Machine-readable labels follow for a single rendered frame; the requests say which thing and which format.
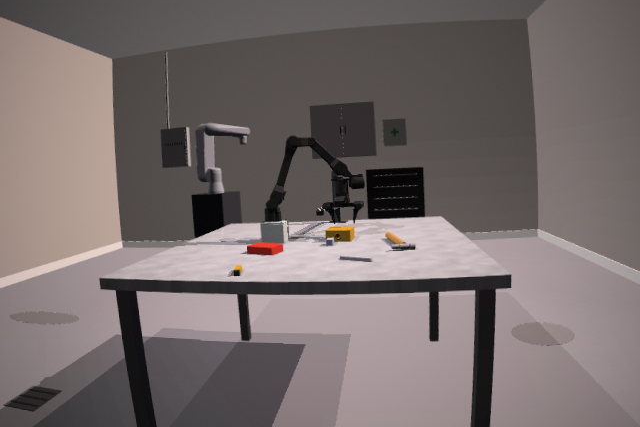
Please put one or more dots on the hammer with orange handle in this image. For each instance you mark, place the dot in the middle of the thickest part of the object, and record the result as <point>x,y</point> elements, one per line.
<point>399,243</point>

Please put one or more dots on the red rectangular block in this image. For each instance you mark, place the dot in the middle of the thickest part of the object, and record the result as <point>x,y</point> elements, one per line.
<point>264,248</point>

